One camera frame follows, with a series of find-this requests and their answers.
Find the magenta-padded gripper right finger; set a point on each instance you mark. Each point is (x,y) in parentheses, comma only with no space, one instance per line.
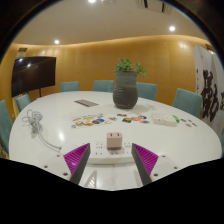
(146,159)

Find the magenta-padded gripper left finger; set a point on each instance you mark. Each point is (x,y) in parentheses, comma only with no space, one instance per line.
(76,158)

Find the small pale pink charger block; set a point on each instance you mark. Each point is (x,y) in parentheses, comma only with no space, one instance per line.
(114,140)

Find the dark table socket cover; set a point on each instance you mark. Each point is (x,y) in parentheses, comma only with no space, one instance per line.
(86,103)

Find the small green packet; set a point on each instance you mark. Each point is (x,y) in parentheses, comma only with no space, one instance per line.
(176,118)

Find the colourful stickers with yellow cards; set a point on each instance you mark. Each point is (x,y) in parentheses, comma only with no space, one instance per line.
(89,121)

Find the small scattered stickers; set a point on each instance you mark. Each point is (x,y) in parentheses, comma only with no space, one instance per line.
(188,122)

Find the grey ribbed pot with plant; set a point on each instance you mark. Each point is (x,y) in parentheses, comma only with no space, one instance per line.
(125,91)

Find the white power strip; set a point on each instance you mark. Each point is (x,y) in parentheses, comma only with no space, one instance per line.
(100,154)

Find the white folding screen with calligraphy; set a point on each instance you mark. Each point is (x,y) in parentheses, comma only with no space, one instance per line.
(209,90)

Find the ceiling air vent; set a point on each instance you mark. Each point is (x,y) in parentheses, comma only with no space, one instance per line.
(153,5)

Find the black wall television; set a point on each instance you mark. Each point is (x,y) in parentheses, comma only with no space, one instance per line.
(33,75)

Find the group of round ceiling lights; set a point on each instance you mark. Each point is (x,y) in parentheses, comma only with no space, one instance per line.
(172,28)

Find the flat white box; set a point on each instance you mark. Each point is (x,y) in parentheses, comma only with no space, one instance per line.
(162,119)

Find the group of teal chairs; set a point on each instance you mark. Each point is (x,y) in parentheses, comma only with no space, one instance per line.
(188,101)

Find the colourful round stickers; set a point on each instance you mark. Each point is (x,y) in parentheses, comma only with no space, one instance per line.
(135,118)

